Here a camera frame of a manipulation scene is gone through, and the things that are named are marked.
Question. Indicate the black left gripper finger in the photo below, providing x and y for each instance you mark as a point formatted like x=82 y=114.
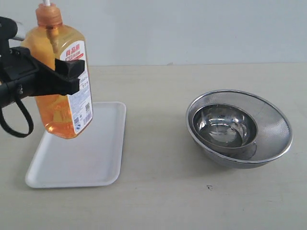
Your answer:
x=63 y=80

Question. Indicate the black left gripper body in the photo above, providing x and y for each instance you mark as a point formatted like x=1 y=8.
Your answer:
x=18 y=71

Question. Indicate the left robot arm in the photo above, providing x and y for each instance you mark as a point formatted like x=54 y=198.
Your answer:
x=4 y=95

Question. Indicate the small stainless steel bowl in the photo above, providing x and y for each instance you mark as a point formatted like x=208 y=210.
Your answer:
x=225 y=128

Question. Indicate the white rectangular foam tray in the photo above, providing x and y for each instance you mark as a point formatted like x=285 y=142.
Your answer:
x=91 y=159

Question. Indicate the steel mesh colander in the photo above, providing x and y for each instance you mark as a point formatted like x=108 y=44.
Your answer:
x=274 y=137

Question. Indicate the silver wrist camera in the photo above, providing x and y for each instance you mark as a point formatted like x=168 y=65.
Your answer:
x=11 y=29

